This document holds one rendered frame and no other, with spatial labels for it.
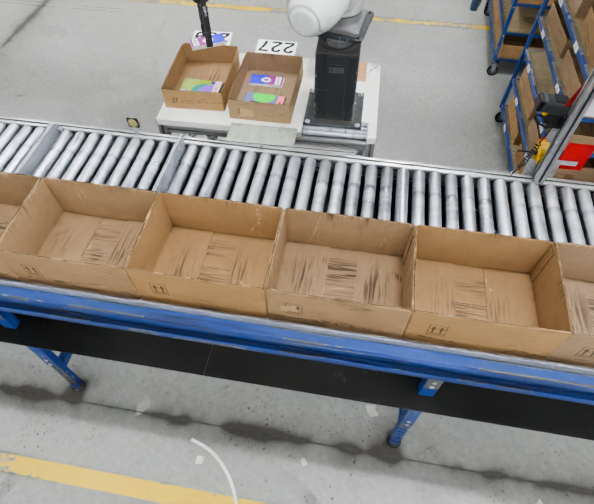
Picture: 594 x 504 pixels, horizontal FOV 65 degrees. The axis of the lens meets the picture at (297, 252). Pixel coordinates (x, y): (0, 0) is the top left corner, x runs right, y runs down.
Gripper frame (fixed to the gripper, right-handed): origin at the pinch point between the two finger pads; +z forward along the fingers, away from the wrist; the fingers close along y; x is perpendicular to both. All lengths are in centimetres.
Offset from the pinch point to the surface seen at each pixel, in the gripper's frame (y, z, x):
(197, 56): 12.9, 16.7, 4.6
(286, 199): -91, 19, -8
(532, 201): -124, 19, -99
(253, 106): -41.4, 11.8, -9.5
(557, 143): -116, -1, -105
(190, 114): -27.1, 19.8, 17.0
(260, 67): -5.7, 17.3, -23.0
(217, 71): 0.2, 18.8, -2.4
